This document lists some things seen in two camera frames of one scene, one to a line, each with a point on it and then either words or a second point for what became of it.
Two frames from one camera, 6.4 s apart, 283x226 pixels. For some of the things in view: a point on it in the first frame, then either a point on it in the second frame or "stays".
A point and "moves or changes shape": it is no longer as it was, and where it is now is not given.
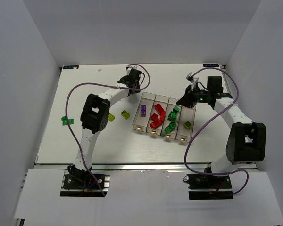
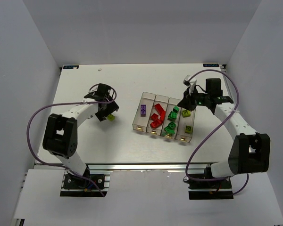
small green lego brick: [172, 125] stays
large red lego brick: [161, 111] stays
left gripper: [126, 79] to [106, 112]
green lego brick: [172, 116] stays
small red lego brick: [154, 117] stays
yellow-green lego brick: [125, 114] to [186, 113]
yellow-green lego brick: [187, 125] moves or changes shape
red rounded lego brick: [156, 124] stays
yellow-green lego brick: [111, 117] stays
